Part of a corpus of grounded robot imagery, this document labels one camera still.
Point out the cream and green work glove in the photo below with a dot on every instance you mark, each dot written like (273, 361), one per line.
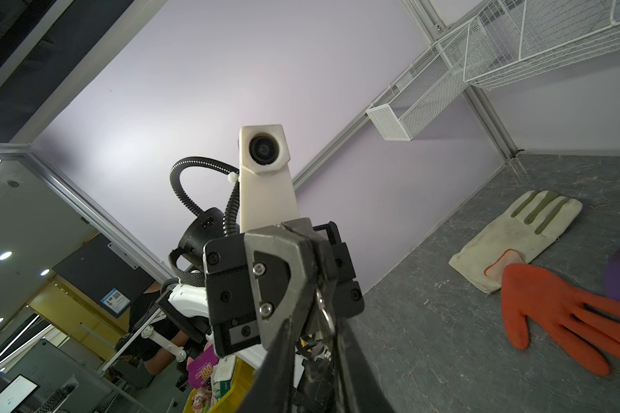
(527, 228)

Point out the white wire shelf basket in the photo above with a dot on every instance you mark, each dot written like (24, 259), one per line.
(510, 41)

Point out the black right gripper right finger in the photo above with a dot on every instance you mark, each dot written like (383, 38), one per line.
(356, 389)

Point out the white mesh box basket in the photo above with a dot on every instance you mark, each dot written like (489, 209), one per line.
(424, 90)

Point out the small silver key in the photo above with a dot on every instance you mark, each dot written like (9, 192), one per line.
(326, 320)

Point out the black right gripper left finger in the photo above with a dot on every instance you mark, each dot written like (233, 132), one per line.
(273, 388)

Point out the red rubber glove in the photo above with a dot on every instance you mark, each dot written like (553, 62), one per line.
(568, 314)

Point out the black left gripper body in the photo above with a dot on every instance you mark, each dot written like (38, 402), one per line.
(231, 309)

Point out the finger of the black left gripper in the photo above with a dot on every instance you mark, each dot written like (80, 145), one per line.
(283, 275)
(328, 274)

